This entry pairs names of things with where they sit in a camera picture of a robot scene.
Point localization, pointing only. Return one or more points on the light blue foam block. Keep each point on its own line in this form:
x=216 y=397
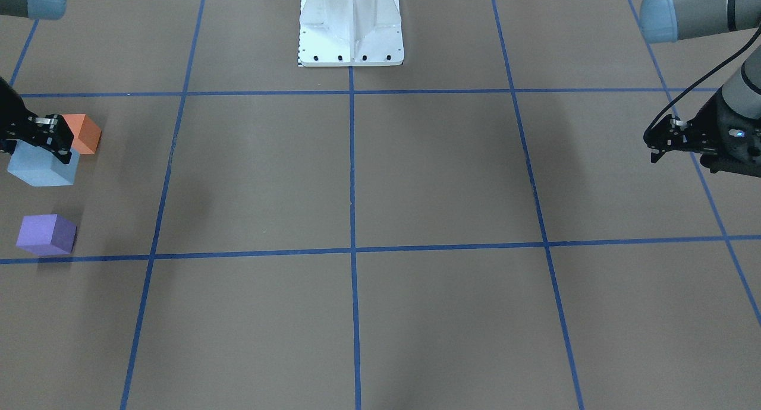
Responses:
x=39 y=168

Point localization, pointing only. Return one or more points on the orange foam block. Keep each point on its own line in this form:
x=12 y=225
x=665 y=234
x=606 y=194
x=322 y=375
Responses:
x=86 y=133

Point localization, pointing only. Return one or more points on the purple foam block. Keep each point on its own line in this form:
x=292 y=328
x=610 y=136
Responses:
x=46 y=235

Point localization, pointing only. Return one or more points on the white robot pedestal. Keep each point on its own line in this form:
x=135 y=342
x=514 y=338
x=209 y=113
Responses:
x=350 y=33

